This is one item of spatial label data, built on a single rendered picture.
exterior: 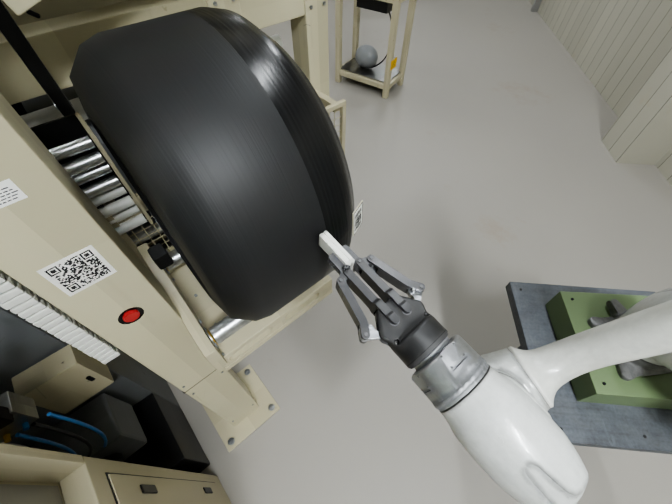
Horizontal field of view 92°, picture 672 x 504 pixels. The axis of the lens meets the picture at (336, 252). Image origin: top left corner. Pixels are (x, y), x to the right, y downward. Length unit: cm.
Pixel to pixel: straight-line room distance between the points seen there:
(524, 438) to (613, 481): 156
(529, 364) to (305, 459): 122
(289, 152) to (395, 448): 142
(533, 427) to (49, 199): 65
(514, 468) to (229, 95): 56
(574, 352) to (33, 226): 78
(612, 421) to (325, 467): 104
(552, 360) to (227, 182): 54
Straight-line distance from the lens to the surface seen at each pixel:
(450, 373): 45
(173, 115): 48
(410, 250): 212
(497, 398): 46
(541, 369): 61
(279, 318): 89
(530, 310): 130
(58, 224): 59
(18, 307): 70
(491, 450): 47
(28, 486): 85
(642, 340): 59
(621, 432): 127
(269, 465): 168
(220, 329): 84
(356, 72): 364
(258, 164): 47
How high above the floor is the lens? 165
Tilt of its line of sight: 54 degrees down
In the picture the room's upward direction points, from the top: straight up
